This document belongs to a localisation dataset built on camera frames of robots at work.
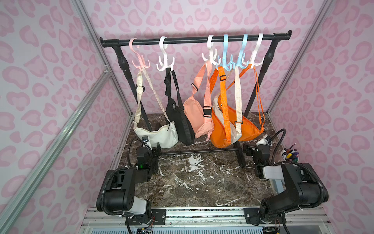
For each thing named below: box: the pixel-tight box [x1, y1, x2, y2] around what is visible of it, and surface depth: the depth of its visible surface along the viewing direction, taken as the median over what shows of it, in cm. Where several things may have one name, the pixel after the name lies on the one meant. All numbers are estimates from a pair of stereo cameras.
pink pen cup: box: [280, 142, 300, 163], surface depth 84 cm
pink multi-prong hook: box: [129, 37, 151, 72], surface depth 56 cm
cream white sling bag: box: [132, 66, 179, 147], surface depth 85 cm
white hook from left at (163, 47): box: [156, 36, 175, 72], surface depth 56 cm
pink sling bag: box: [183, 60, 215, 141], surface depth 81 cm
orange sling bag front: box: [210, 95, 253, 149], surface depth 80 cm
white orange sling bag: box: [209, 64, 253, 149], surface depth 72 cm
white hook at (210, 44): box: [201, 34, 221, 65], surface depth 52 cm
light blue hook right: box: [229, 33, 249, 70], surface depth 58 cm
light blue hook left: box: [216, 34, 233, 71], surface depth 58 cm
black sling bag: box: [164, 67, 195, 146], surface depth 73 cm
